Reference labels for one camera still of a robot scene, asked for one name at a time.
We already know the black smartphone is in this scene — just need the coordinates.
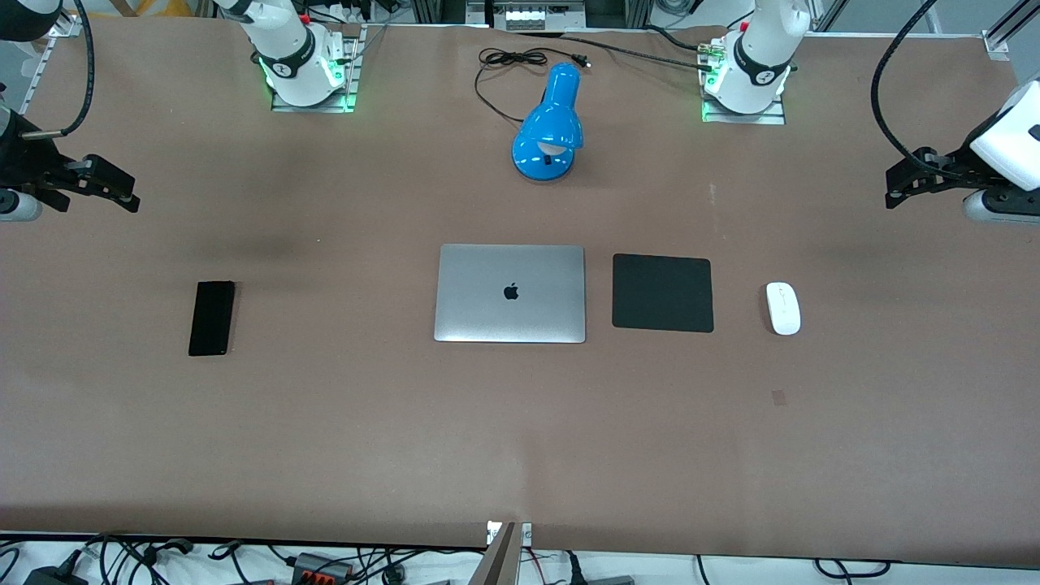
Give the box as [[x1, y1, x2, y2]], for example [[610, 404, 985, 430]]
[[188, 280, 236, 358]]

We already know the white computer mouse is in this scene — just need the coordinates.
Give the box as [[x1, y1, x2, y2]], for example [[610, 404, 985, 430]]
[[765, 281, 802, 336]]

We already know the black mouse pad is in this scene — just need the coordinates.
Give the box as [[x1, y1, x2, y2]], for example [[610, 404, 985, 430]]
[[611, 253, 715, 334]]

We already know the blue desk lamp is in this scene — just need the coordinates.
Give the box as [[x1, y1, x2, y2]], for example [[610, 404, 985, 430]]
[[511, 63, 585, 183]]

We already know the black power adapter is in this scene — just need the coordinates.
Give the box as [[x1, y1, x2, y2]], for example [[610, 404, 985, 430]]
[[23, 551, 89, 585]]

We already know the silver closed laptop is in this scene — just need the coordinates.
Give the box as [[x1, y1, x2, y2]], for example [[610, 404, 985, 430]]
[[433, 244, 587, 345]]

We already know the white terminal block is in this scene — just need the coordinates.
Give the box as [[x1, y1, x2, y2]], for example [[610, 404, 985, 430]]
[[504, 0, 571, 32]]

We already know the grey orange connector block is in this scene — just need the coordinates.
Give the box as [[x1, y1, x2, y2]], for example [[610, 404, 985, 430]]
[[291, 552, 355, 583]]

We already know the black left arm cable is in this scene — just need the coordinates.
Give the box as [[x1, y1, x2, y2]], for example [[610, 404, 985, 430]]
[[870, 0, 976, 181]]

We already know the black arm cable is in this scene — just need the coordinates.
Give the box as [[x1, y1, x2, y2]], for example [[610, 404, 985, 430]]
[[870, 0, 976, 181], [20, 0, 95, 141]]

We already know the perforated metal rail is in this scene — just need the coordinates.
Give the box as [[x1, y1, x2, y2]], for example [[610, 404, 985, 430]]
[[16, 18, 84, 116]]

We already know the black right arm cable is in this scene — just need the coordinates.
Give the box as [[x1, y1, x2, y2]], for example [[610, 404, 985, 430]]
[[20, 0, 95, 141]]

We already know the aluminium frame profile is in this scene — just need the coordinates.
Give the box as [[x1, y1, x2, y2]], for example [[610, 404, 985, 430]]
[[981, 0, 1040, 63]]

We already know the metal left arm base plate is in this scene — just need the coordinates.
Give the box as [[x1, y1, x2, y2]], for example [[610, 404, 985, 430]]
[[700, 37, 787, 126]]

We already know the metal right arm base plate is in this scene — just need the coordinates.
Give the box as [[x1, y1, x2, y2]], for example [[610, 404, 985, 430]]
[[270, 23, 359, 114]]

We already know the thick black power cable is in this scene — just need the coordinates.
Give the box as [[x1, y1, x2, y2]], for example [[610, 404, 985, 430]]
[[516, 29, 721, 74]]

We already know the black looped floor cable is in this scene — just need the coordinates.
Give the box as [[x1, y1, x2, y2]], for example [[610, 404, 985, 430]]
[[815, 558, 892, 579]]

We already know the thin black lamp cord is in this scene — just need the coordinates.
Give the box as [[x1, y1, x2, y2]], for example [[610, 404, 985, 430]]
[[474, 47, 592, 125]]

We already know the aluminium camera post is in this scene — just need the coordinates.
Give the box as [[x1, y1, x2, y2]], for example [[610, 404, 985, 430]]
[[469, 520, 534, 585]]

